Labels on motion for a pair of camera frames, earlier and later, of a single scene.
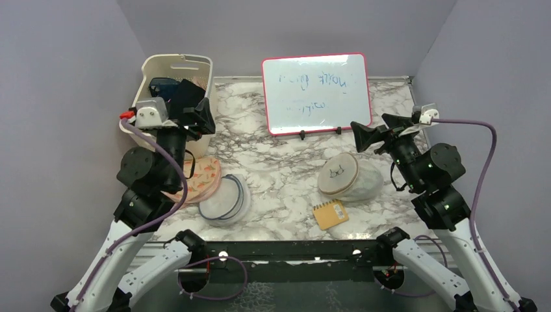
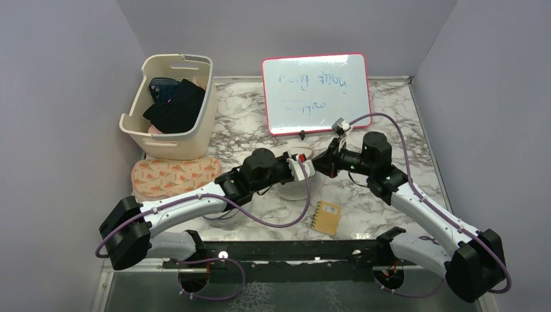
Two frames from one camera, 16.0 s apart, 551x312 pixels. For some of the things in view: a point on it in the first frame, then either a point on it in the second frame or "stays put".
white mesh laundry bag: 349,178 -> 297,190
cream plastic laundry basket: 195,69 stays put
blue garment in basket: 163,87 stays put
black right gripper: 365,136 -> 328,162
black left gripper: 195,130 -> 286,155
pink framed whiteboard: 312,93 stays put
